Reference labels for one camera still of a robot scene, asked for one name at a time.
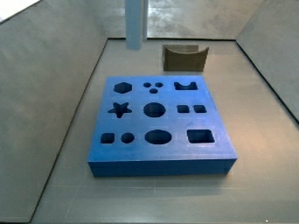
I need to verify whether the black curved fixture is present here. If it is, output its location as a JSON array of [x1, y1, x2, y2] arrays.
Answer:
[[163, 45, 210, 72]]

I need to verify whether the blue foam shape-hole block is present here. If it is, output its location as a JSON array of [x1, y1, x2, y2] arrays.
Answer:
[[88, 75, 238, 177]]

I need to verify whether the light blue square-circle object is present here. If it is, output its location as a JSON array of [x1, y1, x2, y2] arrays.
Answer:
[[126, 0, 148, 51]]

